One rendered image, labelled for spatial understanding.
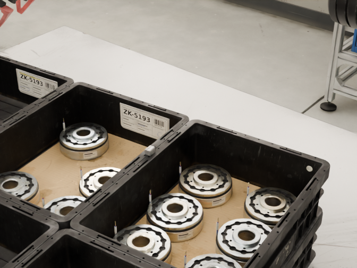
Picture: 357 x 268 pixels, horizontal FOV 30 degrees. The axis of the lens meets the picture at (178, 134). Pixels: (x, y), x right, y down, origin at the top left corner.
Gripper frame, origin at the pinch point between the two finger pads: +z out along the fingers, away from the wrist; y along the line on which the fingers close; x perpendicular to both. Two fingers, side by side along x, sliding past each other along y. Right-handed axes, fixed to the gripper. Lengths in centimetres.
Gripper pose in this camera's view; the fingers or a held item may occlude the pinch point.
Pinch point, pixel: (9, 17)
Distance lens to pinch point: 173.4
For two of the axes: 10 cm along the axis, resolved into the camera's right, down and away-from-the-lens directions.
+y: 3.8, -5.0, 7.8
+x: -8.6, -5.0, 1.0
